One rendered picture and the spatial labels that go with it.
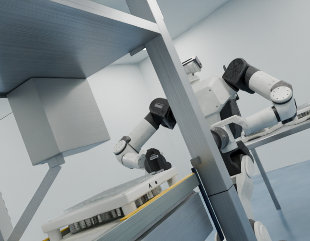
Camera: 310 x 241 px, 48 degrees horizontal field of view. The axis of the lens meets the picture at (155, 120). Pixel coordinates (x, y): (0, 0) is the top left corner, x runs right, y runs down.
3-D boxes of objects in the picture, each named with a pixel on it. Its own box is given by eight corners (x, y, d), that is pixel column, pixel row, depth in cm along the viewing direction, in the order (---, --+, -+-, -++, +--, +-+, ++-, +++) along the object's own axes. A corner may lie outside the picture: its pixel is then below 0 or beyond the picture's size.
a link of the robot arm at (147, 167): (161, 143, 127) (159, 145, 139) (137, 153, 126) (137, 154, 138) (174, 175, 126) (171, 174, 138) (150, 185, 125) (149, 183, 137)
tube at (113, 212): (119, 228, 71) (106, 194, 72) (115, 229, 72) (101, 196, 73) (123, 225, 73) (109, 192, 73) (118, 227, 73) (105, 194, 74)
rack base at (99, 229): (139, 229, 65) (135, 216, 65) (50, 256, 76) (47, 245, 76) (186, 192, 87) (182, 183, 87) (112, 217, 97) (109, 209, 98)
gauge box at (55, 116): (85, 151, 107) (62, 93, 109) (111, 139, 102) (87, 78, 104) (31, 166, 88) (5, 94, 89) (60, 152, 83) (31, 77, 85)
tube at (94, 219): (100, 234, 74) (88, 201, 74) (96, 235, 74) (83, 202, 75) (104, 232, 75) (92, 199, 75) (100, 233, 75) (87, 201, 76)
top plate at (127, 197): (129, 203, 65) (126, 193, 65) (42, 234, 76) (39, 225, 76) (179, 173, 87) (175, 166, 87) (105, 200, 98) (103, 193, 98)
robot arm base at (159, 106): (158, 131, 180) (162, 112, 185) (181, 130, 174) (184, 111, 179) (146, 117, 168) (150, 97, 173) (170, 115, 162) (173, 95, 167)
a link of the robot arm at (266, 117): (255, 140, 135) (303, 120, 131) (248, 124, 128) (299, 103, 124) (246, 122, 143) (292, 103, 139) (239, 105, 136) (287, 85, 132)
